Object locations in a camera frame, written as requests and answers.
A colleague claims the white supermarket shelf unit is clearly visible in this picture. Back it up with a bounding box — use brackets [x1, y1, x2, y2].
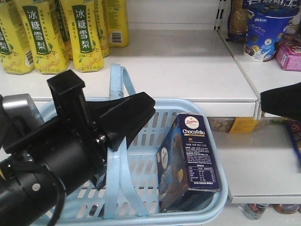
[0, 0, 301, 226]

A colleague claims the pink snack box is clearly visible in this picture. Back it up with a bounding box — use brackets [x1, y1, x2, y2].
[275, 34, 301, 72]

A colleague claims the blue Oreo cookie tub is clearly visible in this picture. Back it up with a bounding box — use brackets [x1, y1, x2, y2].
[244, 3, 299, 62]

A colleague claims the dark blue Chocofello cookie box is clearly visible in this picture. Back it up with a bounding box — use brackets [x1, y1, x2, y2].
[157, 113, 220, 212]

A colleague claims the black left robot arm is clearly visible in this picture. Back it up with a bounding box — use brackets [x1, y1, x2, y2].
[0, 70, 155, 226]

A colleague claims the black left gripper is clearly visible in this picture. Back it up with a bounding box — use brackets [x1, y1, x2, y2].
[4, 70, 155, 194]

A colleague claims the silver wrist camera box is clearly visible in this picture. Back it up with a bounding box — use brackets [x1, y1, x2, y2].
[2, 93, 39, 129]

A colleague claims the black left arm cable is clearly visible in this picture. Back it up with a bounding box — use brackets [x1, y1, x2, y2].
[0, 116, 66, 226]

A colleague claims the light blue shopping basket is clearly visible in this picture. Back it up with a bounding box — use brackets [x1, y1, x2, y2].
[35, 63, 229, 224]

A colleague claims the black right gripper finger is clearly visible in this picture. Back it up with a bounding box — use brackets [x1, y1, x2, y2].
[260, 82, 301, 120]

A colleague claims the yellow pear drink bottle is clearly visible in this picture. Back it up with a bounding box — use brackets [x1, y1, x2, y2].
[60, 0, 104, 73]
[14, 0, 69, 74]
[0, 0, 34, 75]

